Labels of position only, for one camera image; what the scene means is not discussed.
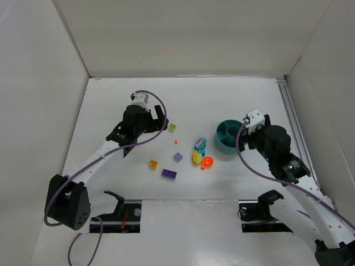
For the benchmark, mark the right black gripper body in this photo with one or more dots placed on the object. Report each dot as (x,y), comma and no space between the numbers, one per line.
(250,137)

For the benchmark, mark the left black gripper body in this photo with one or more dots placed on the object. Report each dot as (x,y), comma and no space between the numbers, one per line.
(152,123)

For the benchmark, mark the lime green square lego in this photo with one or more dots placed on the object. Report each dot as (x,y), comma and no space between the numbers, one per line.
(172,127)

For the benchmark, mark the orange round dish lego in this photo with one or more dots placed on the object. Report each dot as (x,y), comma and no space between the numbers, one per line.
(207,162)

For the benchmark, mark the yellow orange square lego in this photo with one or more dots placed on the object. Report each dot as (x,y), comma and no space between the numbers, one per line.
(153,164)

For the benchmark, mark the yellow curved striped lego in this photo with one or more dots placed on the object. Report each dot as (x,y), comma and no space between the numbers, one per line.
(197,157)

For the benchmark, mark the dark purple long lego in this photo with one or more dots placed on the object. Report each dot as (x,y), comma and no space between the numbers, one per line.
(169,174)

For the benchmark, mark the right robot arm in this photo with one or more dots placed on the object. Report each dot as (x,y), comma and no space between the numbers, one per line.
(327,233)

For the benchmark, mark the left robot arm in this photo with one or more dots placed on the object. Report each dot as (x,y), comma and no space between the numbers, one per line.
(67,200)

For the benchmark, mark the teal round divided container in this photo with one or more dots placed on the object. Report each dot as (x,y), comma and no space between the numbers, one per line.
(225,136)

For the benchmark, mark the light purple square lego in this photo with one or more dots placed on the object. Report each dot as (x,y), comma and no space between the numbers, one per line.
(178,157)

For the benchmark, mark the teal flower frog lego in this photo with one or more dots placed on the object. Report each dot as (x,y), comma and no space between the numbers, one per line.
(200,145)

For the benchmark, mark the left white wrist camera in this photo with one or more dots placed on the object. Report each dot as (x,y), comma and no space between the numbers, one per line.
(140,99)

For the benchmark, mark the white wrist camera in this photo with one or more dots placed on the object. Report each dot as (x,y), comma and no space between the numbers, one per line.
(140,99)
(254,120)

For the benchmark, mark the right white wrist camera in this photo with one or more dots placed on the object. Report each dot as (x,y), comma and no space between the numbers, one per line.
(254,120)

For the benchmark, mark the aluminium rail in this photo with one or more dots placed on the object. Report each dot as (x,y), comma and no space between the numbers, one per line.
(298,137)

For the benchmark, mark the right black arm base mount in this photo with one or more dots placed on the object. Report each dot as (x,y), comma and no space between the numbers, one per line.
(255,214)

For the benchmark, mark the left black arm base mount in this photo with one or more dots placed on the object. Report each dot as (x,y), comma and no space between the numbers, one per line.
(116,213)

